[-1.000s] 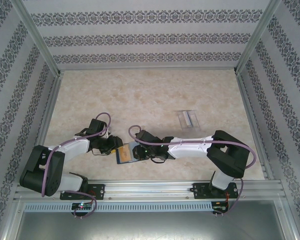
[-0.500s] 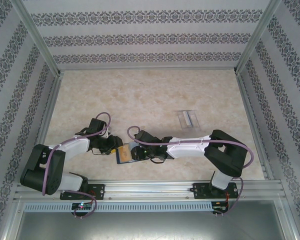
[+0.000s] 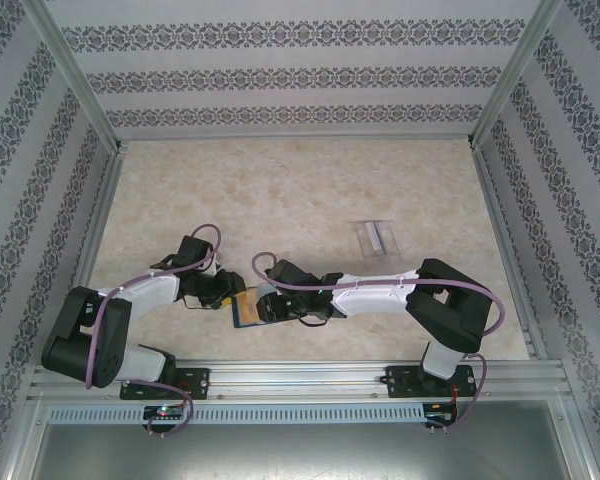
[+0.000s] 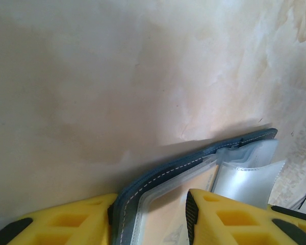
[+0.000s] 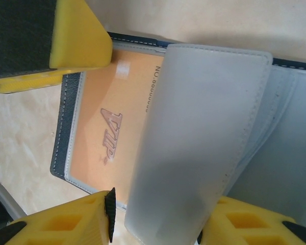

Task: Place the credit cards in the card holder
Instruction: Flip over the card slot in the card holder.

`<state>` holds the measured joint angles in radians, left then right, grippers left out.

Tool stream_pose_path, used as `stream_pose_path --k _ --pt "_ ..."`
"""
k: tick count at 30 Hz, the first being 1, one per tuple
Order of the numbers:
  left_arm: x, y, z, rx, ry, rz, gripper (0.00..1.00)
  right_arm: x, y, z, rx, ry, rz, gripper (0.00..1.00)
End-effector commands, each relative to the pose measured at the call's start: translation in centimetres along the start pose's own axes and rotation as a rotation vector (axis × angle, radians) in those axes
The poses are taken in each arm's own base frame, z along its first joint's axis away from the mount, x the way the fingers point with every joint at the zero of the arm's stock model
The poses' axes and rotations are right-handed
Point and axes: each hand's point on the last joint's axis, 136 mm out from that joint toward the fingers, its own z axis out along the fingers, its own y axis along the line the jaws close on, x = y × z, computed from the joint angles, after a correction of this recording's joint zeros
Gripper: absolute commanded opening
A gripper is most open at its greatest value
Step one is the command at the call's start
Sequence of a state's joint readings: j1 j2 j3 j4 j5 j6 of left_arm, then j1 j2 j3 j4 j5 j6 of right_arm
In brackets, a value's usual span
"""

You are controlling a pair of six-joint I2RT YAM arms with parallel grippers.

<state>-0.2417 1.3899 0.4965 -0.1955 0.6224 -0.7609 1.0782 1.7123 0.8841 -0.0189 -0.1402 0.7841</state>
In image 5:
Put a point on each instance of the orange VIP card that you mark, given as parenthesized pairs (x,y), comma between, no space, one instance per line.
(112,102)

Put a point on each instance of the dark blue card holder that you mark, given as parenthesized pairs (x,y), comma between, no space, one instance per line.
(193,127)

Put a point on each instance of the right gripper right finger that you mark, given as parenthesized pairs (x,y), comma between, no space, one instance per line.
(273,224)

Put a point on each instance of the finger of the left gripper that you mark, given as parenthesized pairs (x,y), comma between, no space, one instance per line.
(66,38)

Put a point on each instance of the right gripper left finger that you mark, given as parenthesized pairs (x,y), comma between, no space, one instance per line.
(91,229)

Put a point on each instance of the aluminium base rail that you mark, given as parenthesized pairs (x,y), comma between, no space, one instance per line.
(2,197)

